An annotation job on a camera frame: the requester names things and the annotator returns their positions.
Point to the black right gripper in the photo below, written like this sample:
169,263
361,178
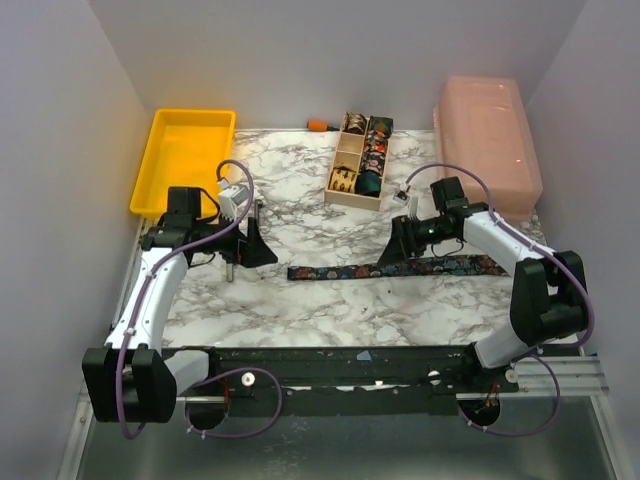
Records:
405,240

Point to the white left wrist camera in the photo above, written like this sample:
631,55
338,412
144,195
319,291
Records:
230,199

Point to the navy floral necktie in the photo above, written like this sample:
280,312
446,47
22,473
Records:
455,265

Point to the green yellow rolled tie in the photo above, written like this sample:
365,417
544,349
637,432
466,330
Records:
382,125

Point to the yellow plastic tray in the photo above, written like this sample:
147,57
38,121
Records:
184,149

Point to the orange handled screwdriver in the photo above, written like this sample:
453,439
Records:
318,126

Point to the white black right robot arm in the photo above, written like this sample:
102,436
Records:
549,298

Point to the red floral rolled tie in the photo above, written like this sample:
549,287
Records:
376,141

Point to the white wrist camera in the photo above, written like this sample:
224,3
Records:
230,199
403,196

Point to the aluminium extrusion rail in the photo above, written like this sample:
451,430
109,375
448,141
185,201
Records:
556,373

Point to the cream brown rolled tie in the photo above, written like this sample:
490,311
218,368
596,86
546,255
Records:
354,123

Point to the dark rose print rolled tie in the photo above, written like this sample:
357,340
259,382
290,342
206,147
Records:
373,161

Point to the wooden compartment organizer box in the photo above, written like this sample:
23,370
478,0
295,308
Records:
348,153

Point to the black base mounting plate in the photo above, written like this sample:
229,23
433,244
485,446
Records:
341,381

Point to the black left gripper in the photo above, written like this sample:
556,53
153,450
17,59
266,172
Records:
251,249

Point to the pink plastic storage box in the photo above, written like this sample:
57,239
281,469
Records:
480,124

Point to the dark green rolled tie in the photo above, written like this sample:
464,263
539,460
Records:
368,184

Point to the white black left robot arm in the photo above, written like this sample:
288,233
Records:
128,379

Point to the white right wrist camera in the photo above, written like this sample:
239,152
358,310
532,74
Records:
403,196

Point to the yellow beetle print rolled tie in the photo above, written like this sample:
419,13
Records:
343,179

